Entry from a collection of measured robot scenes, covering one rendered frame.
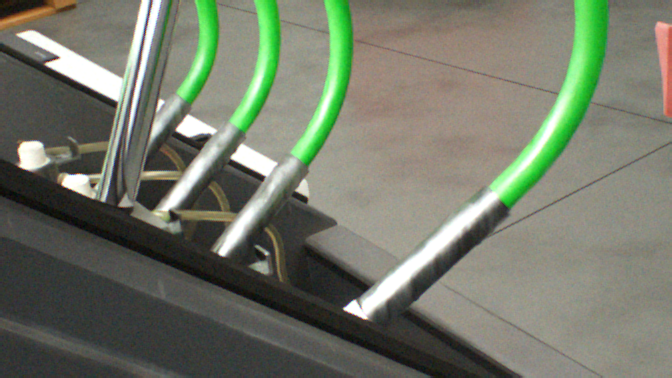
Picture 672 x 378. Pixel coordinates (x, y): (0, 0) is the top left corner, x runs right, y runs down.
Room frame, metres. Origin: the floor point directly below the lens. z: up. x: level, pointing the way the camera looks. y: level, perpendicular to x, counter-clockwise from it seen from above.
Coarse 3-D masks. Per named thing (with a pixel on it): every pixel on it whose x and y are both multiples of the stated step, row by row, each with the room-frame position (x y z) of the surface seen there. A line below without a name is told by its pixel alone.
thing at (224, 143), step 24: (264, 0) 0.78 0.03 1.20; (264, 24) 0.78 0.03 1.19; (264, 48) 0.78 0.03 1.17; (264, 72) 0.78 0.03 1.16; (264, 96) 0.77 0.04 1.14; (240, 120) 0.77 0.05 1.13; (216, 144) 0.76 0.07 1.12; (240, 144) 0.76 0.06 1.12; (192, 168) 0.75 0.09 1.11; (216, 168) 0.75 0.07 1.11; (168, 192) 0.75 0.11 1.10; (192, 192) 0.74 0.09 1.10
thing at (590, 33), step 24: (576, 0) 0.51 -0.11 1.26; (600, 0) 0.51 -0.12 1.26; (576, 24) 0.51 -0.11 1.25; (600, 24) 0.51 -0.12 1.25; (576, 48) 0.51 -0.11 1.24; (600, 48) 0.51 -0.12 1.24; (576, 72) 0.51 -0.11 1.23; (600, 72) 0.51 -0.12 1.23; (576, 96) 0.51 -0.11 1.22; (552, 120) 0.51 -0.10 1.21; (576, 120) 0.51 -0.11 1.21; (528, 144) 0.51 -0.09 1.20; (552, 144) 0.51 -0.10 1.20; (528, 168) 0.51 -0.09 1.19; (504, 192) 0.50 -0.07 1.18
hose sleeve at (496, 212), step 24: (480, 192) 0.51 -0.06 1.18; (456, 216) 0.51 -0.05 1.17; (480, 216) 0.50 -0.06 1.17; (504, 216) 0.50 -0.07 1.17; (432, 240) 0.50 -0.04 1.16; (456, 240) 0.50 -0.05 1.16; (480, 240) 0.50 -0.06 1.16; (408, 264) 0.50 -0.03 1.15; (432, 264) 0.50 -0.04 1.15; (384, 288) 0.50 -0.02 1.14; (408, 288) 0.50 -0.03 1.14; (384, 312) 0.50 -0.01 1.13
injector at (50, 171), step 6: (48, 156) 0.79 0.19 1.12; (18, 162) 0.79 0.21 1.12; (48, 162) 0.78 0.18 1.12; (54, 162) 0.78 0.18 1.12; (36, 168) 0.78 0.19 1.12; (42, 168) 0.78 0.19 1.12; (48, 168) 0.78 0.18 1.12; (54, 168) 0.78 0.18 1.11; (42, 174) 0.78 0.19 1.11; (48, 174) 0.78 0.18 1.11; (54, 174) 0.78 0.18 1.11; (54, 180) 0.78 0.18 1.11
